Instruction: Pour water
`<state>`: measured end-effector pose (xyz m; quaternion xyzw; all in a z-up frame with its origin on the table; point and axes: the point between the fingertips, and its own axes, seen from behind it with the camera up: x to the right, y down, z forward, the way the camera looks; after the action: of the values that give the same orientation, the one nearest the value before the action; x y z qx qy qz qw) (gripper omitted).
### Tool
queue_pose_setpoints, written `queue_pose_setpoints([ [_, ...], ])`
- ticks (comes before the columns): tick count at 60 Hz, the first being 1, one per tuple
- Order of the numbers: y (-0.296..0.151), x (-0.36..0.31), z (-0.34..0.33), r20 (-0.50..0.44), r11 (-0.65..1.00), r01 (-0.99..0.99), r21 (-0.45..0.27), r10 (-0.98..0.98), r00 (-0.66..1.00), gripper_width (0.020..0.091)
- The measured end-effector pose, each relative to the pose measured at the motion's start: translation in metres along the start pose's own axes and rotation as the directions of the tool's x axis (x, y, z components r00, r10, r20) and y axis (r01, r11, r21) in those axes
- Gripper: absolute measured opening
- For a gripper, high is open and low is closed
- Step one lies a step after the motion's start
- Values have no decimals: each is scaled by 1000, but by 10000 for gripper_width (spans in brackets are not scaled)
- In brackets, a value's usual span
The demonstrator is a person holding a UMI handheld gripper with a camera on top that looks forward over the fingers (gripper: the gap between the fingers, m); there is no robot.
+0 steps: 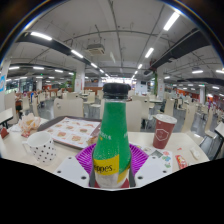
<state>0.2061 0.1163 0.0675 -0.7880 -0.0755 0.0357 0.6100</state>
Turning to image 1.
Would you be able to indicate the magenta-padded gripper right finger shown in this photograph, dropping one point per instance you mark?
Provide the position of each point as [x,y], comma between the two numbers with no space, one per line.
[153,168]

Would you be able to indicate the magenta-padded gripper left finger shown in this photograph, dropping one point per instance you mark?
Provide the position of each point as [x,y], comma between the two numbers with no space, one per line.
[71,170]

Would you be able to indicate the green drink bottle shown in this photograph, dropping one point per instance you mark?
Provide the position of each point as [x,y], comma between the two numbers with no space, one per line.
[112,140]

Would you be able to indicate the colourful printed flyer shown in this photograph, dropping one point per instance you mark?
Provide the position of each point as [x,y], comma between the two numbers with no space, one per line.
[165,156]

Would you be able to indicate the small red sachet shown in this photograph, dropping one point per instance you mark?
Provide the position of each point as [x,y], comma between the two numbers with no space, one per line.
[181,161]

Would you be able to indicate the red paper cup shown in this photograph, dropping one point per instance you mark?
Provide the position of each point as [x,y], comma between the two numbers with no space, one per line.
[163,133]

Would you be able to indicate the white polka dot mug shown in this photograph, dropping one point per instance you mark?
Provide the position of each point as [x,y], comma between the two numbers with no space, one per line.
[41,148]

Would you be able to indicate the clear plastic wrapper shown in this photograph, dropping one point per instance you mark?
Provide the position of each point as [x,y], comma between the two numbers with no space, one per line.
[195,153]

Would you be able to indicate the clear bag of snacks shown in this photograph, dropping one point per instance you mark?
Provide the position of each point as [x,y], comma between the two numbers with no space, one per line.
[29,123]

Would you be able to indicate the beige cafeteria chairs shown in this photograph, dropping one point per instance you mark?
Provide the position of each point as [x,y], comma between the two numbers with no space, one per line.
[68,106]

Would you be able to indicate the beige cafeteria table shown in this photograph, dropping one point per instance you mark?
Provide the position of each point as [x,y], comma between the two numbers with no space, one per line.
[220,129]
[5,116]

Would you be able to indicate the ceiling air conditioner unit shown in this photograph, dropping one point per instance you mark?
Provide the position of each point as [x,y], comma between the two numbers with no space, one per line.
[95,49]

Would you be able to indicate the ceiling strip lights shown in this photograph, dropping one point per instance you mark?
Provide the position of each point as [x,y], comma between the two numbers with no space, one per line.
[171,20]

